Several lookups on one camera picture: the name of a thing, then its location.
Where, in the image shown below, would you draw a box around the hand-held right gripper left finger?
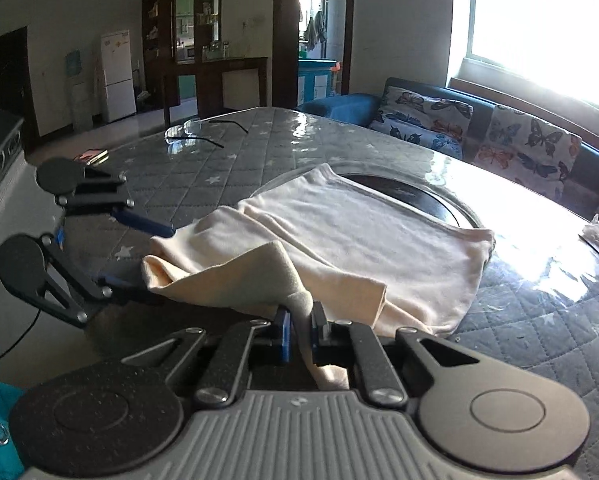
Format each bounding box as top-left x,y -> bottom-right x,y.
122,307 -> 292,408

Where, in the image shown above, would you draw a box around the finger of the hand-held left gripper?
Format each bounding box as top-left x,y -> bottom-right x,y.
26,234 -> 152,329
58,169 -> 176,239

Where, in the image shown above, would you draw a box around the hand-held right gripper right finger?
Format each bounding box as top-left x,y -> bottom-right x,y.
309,302 -> 480,408

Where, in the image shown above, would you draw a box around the cream cloth garment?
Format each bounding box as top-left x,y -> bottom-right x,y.
142,162 -> 496,391

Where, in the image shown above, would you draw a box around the hanging clothes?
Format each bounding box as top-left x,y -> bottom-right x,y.
303,10 -> 329,52

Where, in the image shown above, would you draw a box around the red book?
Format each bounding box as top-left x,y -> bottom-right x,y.
74,148 -> 110,167

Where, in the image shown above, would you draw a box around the eyeglasses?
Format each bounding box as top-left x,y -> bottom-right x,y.
164,116 -> 250,157

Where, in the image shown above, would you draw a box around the dark wooden door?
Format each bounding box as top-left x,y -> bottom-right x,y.
0,26 -> 36,137

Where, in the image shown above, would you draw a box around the water dispenser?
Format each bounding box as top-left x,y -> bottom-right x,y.
64,50 -> 99,131

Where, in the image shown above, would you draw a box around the white refrigerator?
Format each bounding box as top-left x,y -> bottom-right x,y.
100,30 -> 138,124

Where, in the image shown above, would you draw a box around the black round induction plate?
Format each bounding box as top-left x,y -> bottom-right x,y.
337,172 -> 480,231

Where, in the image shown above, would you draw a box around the dark wooden shelf cabinet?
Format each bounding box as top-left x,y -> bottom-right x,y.
141,0 -> 270,113

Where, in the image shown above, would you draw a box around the blue cabinet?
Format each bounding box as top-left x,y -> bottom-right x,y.
298,58 -> 341,105

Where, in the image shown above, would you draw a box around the blue sofa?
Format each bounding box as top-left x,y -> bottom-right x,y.
298,77 -> 599,221

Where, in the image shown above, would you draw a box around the butterfly print cushion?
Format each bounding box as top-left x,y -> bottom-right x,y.
369,85 -> 475,161
473,104 -> 583,186

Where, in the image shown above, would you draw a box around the window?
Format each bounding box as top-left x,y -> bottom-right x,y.
467,0 -> 599,106

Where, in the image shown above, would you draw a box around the black cable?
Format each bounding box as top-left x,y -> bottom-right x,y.
0,307 -> 43,362

